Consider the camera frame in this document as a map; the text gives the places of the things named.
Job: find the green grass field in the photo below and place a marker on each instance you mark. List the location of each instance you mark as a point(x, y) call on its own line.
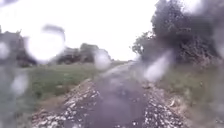
point(50, 80)

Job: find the distant line of trees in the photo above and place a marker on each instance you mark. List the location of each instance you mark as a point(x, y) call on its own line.
point(78, 55)

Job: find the large dark tree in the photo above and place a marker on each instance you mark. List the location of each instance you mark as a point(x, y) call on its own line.
point(180, 33)

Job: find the grass verge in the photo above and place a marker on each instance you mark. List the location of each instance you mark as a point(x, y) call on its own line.
point(196, 90)

